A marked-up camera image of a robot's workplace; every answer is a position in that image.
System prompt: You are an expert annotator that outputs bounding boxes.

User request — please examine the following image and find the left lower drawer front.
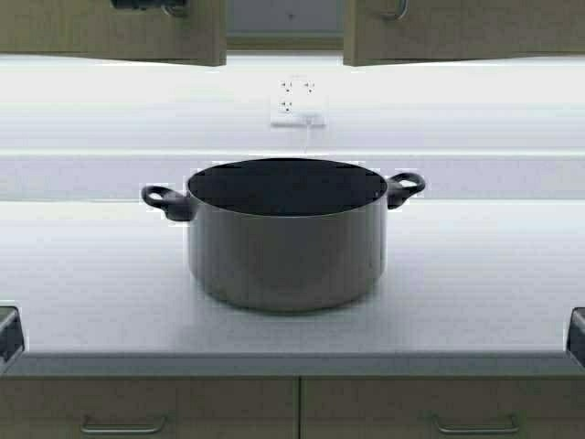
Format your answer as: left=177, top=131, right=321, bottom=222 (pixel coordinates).
left=1, top=377, right=299, bottom=438

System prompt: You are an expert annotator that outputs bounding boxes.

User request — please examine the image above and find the steel pot with black handles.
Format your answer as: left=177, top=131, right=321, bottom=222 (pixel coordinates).
left=141, top=157, right=426, bottom=312

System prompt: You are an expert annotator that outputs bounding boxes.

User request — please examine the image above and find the white wall outlet plate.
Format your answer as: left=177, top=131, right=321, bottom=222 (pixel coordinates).
left=270, top=75, right=326, bottom=127

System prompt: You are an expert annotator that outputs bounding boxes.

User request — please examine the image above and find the cabinet door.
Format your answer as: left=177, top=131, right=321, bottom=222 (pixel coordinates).
left=1, top=0, right=227, bottom=67
left=344, top=0, right=584, bottom=66

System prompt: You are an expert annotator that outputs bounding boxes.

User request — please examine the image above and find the white power plug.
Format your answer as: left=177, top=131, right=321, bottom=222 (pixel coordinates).
left=301, top=114, right=326, bottom=128

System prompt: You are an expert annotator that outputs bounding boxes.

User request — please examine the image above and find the upper cabinet bottom shelf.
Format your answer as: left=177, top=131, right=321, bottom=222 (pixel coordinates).
left=227, top=31, right=344, bottom=51

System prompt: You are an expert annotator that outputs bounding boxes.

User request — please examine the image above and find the right lower drawer front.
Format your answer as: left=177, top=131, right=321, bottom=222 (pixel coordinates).
left=299, top=378, right=584, bottom=438

